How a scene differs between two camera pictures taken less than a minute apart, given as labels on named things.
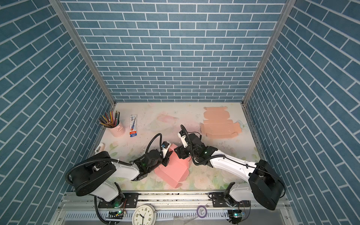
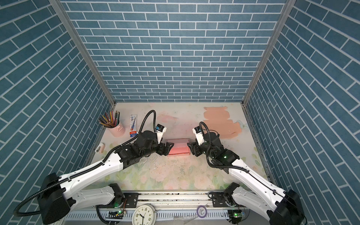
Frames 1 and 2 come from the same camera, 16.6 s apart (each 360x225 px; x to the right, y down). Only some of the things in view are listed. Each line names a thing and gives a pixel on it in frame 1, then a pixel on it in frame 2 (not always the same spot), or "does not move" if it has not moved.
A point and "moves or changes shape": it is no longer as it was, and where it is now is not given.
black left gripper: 166,159 → 167,149
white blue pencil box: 133,125 does not move
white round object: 100,148 does not move
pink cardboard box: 176,170 moves or changes shape
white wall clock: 144,214 does not move
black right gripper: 180,152 → 194,148
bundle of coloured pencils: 109,122 does not move
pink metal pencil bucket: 119,131 does not move
